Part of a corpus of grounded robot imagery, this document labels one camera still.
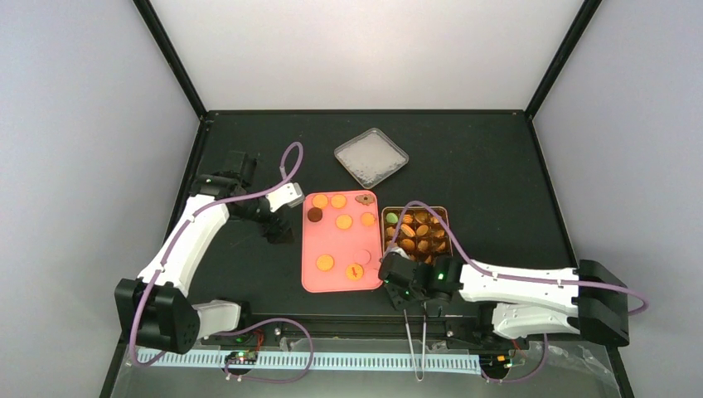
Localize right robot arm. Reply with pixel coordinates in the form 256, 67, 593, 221
378, 252, 630, 347

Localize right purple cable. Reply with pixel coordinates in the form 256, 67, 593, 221
384, 200, 650, 385

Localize yellow cookie red mark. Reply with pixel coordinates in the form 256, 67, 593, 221
345, 263, 365, 281

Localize purple cable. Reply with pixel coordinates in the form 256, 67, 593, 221
128, 142, 316, 385
384, 200, 650, 385

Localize gold cookie tin box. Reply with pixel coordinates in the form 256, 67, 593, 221
381, 206, 453, 265

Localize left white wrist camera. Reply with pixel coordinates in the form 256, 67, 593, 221
264, 182, 305, 212

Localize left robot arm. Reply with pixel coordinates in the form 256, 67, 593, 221
114, 142, 304, 358

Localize dark chocolate cookie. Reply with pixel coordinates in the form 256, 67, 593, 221
306, 206, 323, 223

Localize green round cookie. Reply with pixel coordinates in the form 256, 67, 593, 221
385, 212, 399, 225

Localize brown flower cookie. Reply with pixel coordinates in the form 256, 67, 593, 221
355, 194, 376, 206

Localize beige round cookie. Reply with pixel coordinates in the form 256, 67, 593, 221
361, 212, 376, 226

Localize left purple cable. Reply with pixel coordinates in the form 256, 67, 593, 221
128, 142, 316, 385

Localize orange round cookie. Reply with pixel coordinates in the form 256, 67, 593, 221
330, 194, 347, 209
312, 194, 329, 209
335, 214, 354, 231

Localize pale pink cookie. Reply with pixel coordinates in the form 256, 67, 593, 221
354, 250, 372, 265

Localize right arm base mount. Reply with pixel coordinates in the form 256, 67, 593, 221
444, 317, 530, 354

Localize metal tongs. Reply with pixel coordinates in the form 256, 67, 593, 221
403, 307, 429, 383

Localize white slotted cable duct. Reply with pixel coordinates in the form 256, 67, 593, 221
153, 349, 481, 375

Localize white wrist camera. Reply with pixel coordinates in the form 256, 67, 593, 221
264, 182, 305, 212
385, 246, 410, 260

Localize pink plastic tray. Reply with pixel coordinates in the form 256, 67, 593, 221
301, 190, 384, 294

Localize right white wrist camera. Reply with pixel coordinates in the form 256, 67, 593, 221
385, 246, 410, 260

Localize clear plastic lid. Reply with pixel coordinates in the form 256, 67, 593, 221
333, 128, 410, 190

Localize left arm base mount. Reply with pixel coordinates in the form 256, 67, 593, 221
200, 324, 279, 349

